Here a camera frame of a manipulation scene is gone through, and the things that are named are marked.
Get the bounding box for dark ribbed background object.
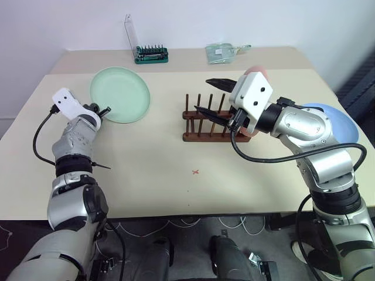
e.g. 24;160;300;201
335;54;375;111

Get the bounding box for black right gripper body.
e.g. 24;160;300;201
227;105;251;133

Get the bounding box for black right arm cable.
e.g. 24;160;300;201
230;116;368;177

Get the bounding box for blue plate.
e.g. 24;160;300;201
301;102;360;145

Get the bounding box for white shoe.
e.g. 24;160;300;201
290;239;314;266

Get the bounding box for dark rounded robot leg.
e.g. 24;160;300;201
209;234;253;281

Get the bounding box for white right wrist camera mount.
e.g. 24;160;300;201
229;71;274;130

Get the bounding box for pink plate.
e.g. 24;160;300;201
239;65;270;139

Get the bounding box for green screwdriver bit set case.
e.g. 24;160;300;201
124;13;170;65

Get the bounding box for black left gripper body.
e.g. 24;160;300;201
83;102;102;118

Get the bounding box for black table frame bracket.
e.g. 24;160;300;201
265;211;315;232

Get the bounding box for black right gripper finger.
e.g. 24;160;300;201
205;77;238;92
193;105;235;128

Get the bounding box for clear plastic bag with item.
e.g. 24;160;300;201
204;42;253;65

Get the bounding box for green plate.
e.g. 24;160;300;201
89;67;151;125

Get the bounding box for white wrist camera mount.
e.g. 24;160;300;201
229;71;274;130
52;87;103;130

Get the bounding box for white floor cable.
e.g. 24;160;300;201
96;215;268;238

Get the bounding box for wooden dish rack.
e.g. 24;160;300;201
182;92;253;143

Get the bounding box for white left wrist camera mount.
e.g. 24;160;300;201
52;87;103;130

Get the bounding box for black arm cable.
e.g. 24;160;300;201
32;104;60;167
230;116;368;177

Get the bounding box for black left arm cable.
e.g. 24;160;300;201
32;104;60;167

